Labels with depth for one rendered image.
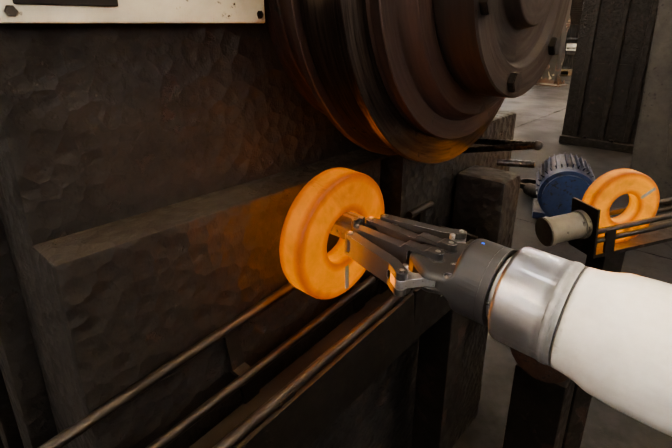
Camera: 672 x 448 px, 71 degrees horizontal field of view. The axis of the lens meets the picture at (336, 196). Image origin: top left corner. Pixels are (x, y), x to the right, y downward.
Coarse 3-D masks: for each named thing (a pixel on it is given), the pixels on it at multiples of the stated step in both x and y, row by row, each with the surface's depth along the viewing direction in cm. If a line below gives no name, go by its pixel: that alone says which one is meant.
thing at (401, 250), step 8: (352, 224) 51; (360, 232) 51; (368, 232) 50; (376, 232) 50; (376, 240) 50; (384, 240) 49; (392, 240) 49; (400, 240) 49; (384, 248) 49; (392, 248) 48; (400, 248) 48; (408, 248) 47; (416, 248) 46; (424, 248) 46; (432, 248) 46; (400, 256) 48; (408, 256) 48; (432, 256) 45; (440, 256) 45; (408, 264) 48
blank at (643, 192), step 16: (608, 176) 95; (624, 176) 94; (640, 176) 94; (592, 192) 96; (608, 192) 94; (624, 192) 95; (640, 192) 96; (656, 192) 96; (608, 208) 96; (640, 208) 97; (656, 208) 97; (608, 224) 97; (624, 240) 99
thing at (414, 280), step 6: (408, 270) 45; (390, 276) 45; (408, 276) 44; (414, 276) 44; (420, 276) 44; (396, 282) 43; (402, 282) 43; (408, 282) 43; (414, 282) 44; (420, 282) 44; (426, 282) 44; (432, 282) 44; (396, 288) 44; (402, 288) 43
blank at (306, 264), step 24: (336, 168) 55; (312, 192) 51; (336, 192) 51; (360, 192) 55; (288, 216) 51; (312, 216) 49; (336, 216) 53; (288, 240) 50; (312, 240) 51; (288, 264) 51; (312, 264) 52; (336, 264) 55; (312, 288) 53; (336, 288) 57
